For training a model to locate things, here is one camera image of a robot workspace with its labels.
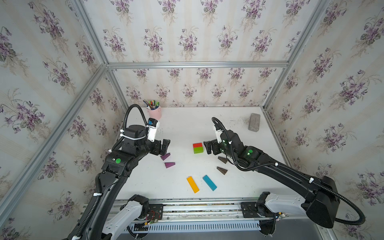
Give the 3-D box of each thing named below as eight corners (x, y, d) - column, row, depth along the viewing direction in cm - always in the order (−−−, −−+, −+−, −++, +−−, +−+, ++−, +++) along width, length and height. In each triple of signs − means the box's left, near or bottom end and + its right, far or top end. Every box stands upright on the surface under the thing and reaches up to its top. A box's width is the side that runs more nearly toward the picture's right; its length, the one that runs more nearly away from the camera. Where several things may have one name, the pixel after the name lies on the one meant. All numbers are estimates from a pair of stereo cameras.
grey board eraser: (247, 129, 109) (248, 126, 107) (250, 115, 119) (251, 112, 116) (257, 132, 107) (259, 129, 105) (259, 117, 117) (261, 114, 114)
